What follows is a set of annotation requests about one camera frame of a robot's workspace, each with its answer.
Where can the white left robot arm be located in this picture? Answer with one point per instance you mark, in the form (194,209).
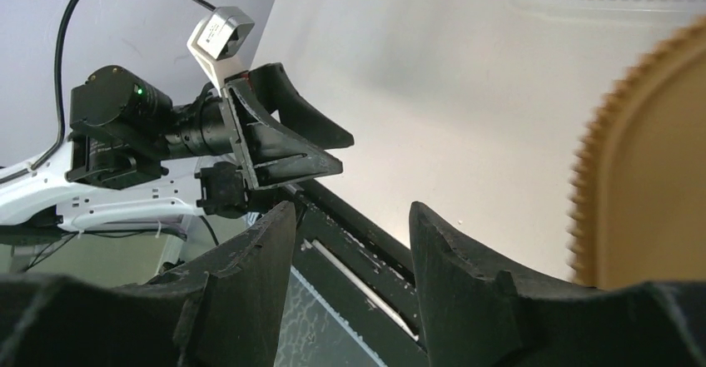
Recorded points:
(44,201)

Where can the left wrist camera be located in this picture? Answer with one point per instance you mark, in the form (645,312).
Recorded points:
(216,40)

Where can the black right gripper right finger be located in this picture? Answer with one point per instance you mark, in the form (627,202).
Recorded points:
(480,308)

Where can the yellow ribbed waste bin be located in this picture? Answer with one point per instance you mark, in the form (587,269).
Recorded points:
(638,199)

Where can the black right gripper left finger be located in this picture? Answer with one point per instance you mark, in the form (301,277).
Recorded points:
(224,308)

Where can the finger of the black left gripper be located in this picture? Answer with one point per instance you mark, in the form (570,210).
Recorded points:
(276,93)
(270,155)

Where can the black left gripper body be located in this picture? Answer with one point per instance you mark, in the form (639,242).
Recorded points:
(123,128)

